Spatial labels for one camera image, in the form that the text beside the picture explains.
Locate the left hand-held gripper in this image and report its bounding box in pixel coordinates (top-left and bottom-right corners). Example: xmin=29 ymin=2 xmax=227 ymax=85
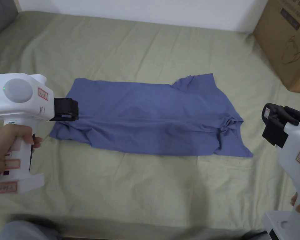
xmin=0 ymin=73 xmax=80 ymax=198

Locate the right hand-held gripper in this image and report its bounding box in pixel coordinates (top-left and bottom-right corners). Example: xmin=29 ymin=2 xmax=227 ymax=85
xmin=261 ymin=102 xmax=300 ymax=240

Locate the blue shirt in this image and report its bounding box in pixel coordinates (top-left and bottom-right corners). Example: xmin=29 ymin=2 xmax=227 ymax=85
xmin=49 ymin=73 xmax=254 ymax=158

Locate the person's left hand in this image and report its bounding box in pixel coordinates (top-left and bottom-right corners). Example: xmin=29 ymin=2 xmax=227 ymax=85
xmin=0 ymin=124 xmax=43 ymax=179

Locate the brown cardboard carton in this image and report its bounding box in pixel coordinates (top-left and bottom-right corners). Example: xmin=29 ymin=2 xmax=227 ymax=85
xmin=252 ymin=0 xmax=300 ymax=94

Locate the grey padded headboard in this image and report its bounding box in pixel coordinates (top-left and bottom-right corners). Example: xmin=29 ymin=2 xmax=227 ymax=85
xmin=0 ymin=0 xmax=18 ymax=41

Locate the bed with pale green sheet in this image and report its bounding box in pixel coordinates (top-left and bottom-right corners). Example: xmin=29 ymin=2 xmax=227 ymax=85
xmin=0 ymin=10 xmax=300 ymax=240

